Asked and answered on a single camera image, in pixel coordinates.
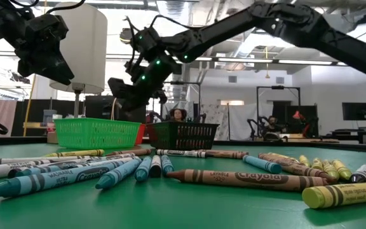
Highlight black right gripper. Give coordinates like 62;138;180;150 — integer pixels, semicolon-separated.
107;50;182;112

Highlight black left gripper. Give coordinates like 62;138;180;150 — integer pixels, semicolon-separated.
14;31;75;86

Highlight white crayon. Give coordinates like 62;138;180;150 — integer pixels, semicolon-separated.
155;149;207;159

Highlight person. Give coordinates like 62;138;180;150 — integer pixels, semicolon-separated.
264;115;281;134
169;108;187;123

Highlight red plastic basket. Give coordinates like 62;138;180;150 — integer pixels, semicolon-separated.
135;123;147;146

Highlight black partition panels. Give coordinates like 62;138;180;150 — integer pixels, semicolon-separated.
11;95;148;138

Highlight grey storage box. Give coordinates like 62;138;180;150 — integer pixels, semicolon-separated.
43;109;58;125

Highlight yellow slanted pole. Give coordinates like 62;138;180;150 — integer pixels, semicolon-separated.
23;0;49;138

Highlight black plastic basket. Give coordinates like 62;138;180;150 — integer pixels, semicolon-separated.
146;122;220;152

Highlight green plastic basket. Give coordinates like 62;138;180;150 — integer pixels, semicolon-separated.
55;117;142;150

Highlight black ceiling dome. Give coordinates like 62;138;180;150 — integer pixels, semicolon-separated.
119;27;135;45

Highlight patterned white curtain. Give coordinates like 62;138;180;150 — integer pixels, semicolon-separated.
200;104;230;141

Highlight long ceiling light strip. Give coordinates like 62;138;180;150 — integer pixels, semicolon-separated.
105;53;348;67

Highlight red desk lamp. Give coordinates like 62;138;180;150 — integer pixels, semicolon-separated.
292;111;311;134

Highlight black monitor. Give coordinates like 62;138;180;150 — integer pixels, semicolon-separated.
342;102;366;122

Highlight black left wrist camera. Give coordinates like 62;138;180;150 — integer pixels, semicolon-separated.
27;14;70;44

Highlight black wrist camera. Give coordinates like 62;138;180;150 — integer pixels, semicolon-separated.
134;27;162;52
27;14;70;44

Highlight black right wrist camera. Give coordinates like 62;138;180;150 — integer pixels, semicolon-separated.
134;27;162;52

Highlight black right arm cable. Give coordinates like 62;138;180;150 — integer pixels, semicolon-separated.
122;14;203;64

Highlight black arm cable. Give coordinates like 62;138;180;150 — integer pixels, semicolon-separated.
10;0;87;15
122;14;203;64

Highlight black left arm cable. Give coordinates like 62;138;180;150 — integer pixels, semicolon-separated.
10;0;87;15

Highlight silver ceiling duct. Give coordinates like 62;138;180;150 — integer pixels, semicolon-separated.
233;30;278;60
157;0;192;99

